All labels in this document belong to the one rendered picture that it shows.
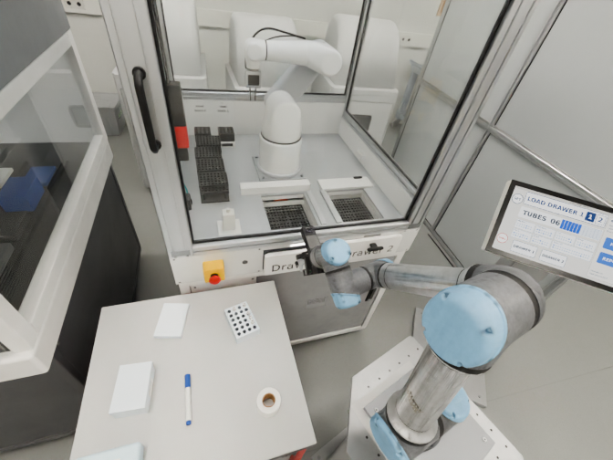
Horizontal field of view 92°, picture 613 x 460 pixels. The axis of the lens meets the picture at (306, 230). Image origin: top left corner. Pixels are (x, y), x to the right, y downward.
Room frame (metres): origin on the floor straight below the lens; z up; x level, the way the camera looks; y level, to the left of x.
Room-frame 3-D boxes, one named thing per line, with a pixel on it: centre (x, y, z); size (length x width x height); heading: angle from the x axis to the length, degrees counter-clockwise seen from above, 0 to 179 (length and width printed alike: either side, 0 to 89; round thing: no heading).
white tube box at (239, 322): (0.54, 0.17, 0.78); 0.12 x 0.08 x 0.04; 37
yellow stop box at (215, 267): (0.66, 0.30, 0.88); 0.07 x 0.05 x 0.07; 113
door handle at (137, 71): (0.62, 0.40, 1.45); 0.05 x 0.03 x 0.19; 23
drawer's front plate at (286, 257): (0.79, 0.00, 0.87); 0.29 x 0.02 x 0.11; 113
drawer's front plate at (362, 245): (0.93, -0.28, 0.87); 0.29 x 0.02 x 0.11; 113
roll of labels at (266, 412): (0.30, 0.02, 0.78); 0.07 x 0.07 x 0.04
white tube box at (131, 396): (0.27, 0.41, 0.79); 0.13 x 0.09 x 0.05; 18
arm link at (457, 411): (0.32, -0.43, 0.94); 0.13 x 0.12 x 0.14; 126
